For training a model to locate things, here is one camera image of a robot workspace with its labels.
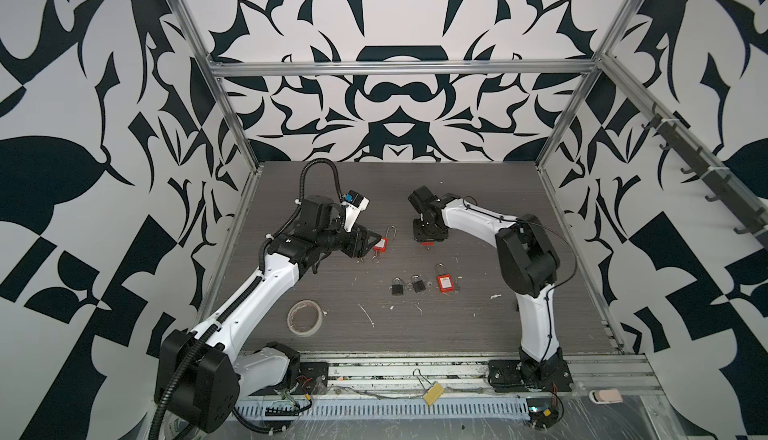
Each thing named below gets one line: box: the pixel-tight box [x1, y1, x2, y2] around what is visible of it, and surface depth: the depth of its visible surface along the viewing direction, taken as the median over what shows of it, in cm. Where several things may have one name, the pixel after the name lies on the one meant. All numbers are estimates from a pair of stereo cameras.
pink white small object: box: [588, 388, 623, 404], surface depth 72 cm
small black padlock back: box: [392, 276, 404, 296], surface depth 91 cm
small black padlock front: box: [411, 274, 426, 293], surface depth 91 cm
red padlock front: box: [435, 262, 454, 293], surface depth 91 cm
